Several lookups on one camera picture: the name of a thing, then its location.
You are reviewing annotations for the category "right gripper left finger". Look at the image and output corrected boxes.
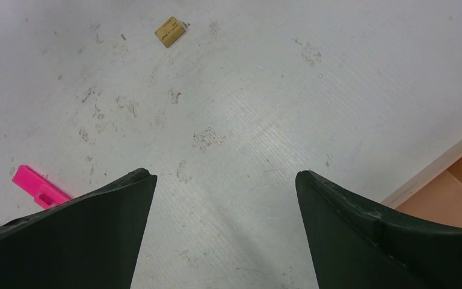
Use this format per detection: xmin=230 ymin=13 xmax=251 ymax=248
xmin=0 ymin=168 xmax=158 ymax=288

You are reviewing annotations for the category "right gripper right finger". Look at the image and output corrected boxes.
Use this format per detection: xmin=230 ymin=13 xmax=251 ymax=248
xmin=295 ymin=170 xmax=462 ymax=288

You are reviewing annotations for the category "pink highlighter marker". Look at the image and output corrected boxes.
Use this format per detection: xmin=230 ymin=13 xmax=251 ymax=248
xmin=12 ymin=165 xmax=72 ymax=210

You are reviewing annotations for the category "orange plastic file organizer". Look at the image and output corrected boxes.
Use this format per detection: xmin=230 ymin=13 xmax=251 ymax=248
xmin=382 ymin=140 xmax=462 ymax=228

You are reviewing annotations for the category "small brown block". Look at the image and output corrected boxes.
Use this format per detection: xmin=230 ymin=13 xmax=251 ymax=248
xmin=155 ymin=16 xmax=186 ymax=48

